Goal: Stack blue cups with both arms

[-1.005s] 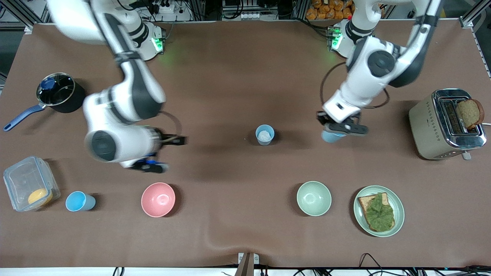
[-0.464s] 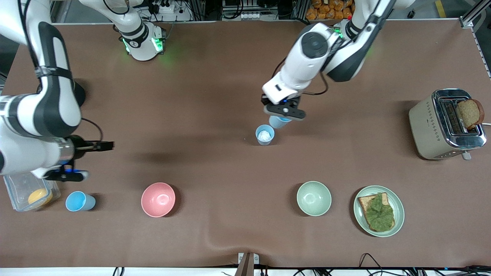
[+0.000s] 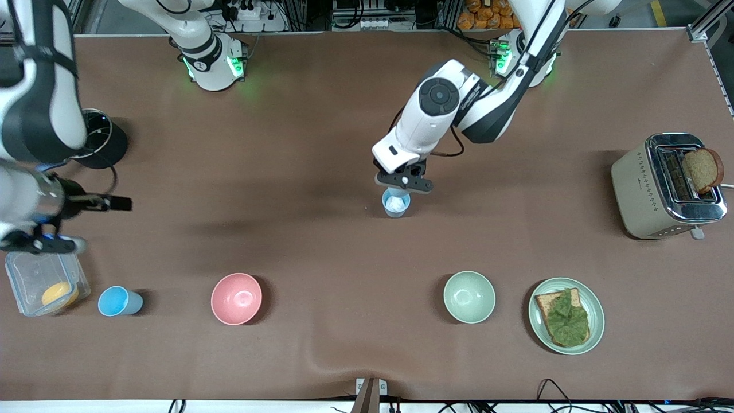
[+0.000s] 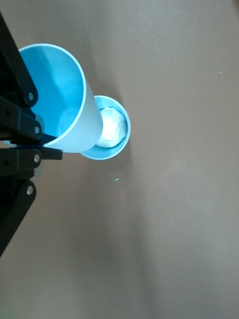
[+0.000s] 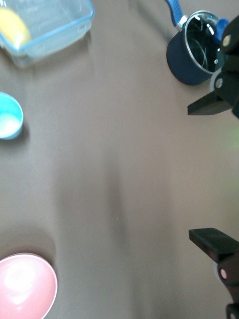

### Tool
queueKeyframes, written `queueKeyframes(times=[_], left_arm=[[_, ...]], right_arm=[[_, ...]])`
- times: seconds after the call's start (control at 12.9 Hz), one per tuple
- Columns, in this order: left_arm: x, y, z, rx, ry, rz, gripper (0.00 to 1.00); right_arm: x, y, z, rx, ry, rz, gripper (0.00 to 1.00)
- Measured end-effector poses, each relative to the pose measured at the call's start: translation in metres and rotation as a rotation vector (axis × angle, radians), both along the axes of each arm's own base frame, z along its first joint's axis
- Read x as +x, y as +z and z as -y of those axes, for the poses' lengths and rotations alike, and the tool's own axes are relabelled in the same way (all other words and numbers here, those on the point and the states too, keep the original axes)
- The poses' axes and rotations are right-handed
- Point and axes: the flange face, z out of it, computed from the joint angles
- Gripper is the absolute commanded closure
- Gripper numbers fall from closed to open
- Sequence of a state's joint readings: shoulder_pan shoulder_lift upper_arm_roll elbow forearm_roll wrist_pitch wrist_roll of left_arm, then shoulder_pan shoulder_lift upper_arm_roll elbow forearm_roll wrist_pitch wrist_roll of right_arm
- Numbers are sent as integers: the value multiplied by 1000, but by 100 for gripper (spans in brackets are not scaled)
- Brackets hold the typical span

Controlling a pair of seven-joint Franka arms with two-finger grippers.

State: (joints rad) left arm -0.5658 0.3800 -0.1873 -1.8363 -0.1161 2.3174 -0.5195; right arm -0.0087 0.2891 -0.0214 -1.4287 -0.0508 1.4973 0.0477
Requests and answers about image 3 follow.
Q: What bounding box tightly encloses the blue plastic cup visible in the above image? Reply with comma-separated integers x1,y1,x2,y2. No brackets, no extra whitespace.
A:
382,192,411,219
97,286,144,317

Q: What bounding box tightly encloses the black cylindrical pot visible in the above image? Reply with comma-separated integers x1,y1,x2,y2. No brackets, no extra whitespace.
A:
72,108,128,170

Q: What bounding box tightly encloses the clear plastic food container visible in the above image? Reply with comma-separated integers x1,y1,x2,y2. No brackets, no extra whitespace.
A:
5,250,91,317

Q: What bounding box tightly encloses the yellow round food piece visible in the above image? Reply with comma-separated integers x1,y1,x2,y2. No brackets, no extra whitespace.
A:
41,281,80,310

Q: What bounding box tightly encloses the pale green bowl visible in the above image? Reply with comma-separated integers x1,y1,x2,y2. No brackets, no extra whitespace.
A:
443,270,497,324

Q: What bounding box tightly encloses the pink bowl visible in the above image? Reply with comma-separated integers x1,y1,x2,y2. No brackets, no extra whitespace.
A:
210,272,263,326

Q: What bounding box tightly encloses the bag of orange buns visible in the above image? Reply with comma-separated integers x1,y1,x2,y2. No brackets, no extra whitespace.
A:
457,0,520,30

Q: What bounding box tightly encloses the toast slice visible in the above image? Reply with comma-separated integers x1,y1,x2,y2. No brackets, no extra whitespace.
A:
534,288,591,348

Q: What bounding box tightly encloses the green lettuce leaf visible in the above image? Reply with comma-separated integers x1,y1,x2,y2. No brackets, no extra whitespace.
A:
545,289,590,346

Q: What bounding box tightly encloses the cream and chrome toaster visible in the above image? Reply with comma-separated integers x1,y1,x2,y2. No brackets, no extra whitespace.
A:
610,133,729,240

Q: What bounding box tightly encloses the metal table clamp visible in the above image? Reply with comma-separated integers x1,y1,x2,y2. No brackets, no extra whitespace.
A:
356,377,388,413

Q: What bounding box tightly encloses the pale green plate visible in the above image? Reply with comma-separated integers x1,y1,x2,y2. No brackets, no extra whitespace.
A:
528,277,606,356

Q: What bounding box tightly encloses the brown bread slice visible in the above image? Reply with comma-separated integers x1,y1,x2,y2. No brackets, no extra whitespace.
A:
684,147,725,194

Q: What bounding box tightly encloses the black looped floor cable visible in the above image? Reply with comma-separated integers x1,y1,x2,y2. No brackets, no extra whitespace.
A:
536,379,574,413

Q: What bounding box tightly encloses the aluminium frame profile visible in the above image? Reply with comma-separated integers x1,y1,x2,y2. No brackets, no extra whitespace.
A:
687,0,734,118

